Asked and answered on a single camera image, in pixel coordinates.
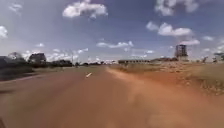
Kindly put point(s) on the tall tower building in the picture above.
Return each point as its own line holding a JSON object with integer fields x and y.
{"x": 181, "y": 52}

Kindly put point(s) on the dark roofed building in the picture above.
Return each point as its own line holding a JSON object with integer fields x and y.
{"x": 37, "y": 58}

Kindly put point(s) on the dark trees and bushes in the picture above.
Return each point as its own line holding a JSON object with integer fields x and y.
{"x": 13, "y": 65}

